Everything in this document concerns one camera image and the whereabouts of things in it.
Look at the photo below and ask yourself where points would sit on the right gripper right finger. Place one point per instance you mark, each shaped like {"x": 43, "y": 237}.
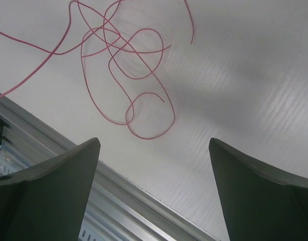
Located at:
{"x": 259, "y": 201}

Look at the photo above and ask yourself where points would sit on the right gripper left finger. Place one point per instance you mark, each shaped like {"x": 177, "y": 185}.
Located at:
{"x": 58, "y": 188}

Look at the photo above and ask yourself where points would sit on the aluminium mounting rail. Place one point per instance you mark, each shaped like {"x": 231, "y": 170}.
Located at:
{"x": 116, "y": 210}

